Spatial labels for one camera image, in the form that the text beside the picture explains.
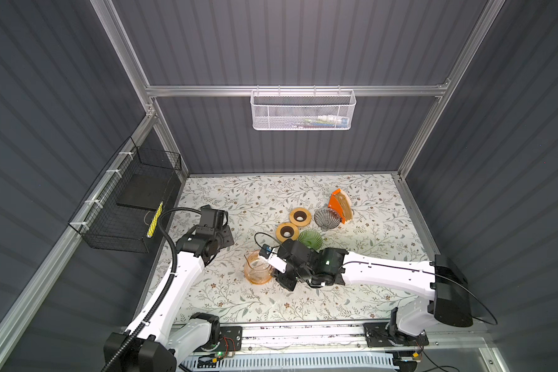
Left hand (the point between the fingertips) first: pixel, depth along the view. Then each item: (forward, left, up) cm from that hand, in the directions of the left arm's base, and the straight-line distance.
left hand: (221, 236), depth 80 cm
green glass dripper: (+3, -34, -11) cm, 36 cm away
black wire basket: (+3, +28, +11) cm, 31 cm away
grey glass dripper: (+13, -42, -11) cm, 45 cm away
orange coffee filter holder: (+18, -47, -6) cm, 51 cm away
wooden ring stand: (+17, -30, -15) cm, 38 cm away
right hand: (-14, -18, -2) cm, 23 cm away
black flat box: (+11, +22, +14) cm, 28 cm away
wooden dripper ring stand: (+10, -24, -15) cm, 30 cm away
